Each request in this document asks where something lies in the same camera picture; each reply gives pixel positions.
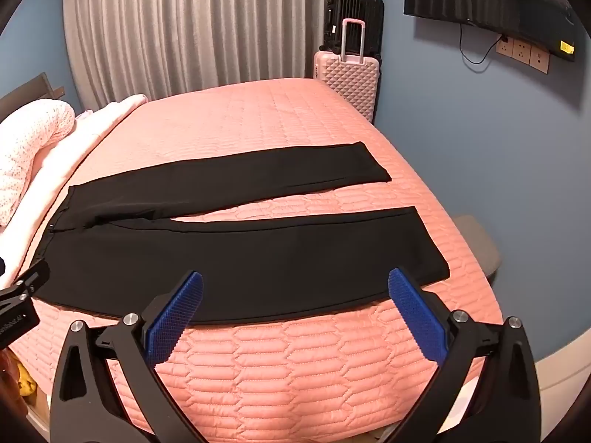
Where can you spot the grey pleated curtain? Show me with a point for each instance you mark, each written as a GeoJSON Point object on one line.
{"type": "Point", "coordinates": [184, 23]}

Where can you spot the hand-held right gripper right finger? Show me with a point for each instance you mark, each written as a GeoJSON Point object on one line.
{"type": "Point", "coordinates": [418, 314]}

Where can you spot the pink suitcase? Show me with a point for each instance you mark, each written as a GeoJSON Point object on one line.
{"type": "Point", "coordinates": [351, 83]}

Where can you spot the black pants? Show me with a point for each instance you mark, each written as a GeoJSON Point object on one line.
{"type": "Point", "coordinates": [277, 258]}

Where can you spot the pink speckled pillow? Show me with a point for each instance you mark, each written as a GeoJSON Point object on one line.
{"type": "Point", "coordinates": [27, 147]}

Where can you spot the beige wall socket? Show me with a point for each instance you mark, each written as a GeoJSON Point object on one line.
{"type": "Point", "coordinates": [540, 61]}
{"type": "Point", "coordinates": [504, 47]}
{"type": "Point", "coordinates": [521, 53]}

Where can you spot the pale pink blanket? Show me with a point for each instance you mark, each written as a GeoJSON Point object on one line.
{"type": "Point", "coordinates": [92, 134]}

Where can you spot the grey headboard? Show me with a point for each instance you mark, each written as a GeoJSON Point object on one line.
{"type": "Point", "coordinates": [32, 87]}

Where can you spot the yellow cloth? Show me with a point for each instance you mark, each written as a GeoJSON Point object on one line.
{"type": "Point", "coordinates": [27, 378]}

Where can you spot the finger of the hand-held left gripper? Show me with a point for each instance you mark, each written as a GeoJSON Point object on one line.
{"type": "Point", "coordinates": [27, 280]}

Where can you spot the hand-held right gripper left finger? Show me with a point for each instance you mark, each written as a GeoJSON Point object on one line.
{"type": "Point", "coordinates": [173, 318]}

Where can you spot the pink quilted bed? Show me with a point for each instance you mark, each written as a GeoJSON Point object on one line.
{"type": "Point", "coordinates": [277, 369]}

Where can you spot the black suitcase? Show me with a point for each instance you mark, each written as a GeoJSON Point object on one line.
{"type": "Point", "coordinates": [355, 9]}

